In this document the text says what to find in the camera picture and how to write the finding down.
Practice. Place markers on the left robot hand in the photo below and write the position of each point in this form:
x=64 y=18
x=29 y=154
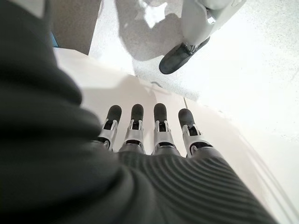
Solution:
x=58 y=163

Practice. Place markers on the black left robot foot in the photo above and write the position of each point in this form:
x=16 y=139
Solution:
x=177 y=60

